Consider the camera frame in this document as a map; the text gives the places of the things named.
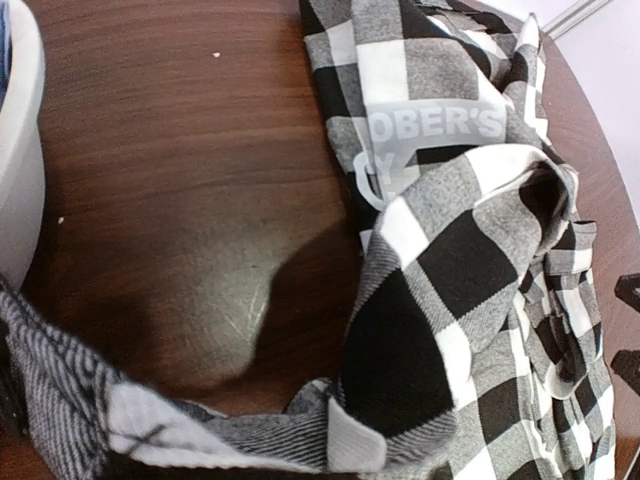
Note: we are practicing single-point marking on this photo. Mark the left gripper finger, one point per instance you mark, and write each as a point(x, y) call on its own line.
point(14, 417)

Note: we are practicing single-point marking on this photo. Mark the black white plaid shirt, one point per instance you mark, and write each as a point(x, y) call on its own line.
point(474, 349)

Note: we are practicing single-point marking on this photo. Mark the white plastic bin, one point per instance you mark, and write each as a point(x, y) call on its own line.
point(23, 182)

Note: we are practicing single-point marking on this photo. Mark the right aluminium post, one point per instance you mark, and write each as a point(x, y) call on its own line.
point(572, 17)

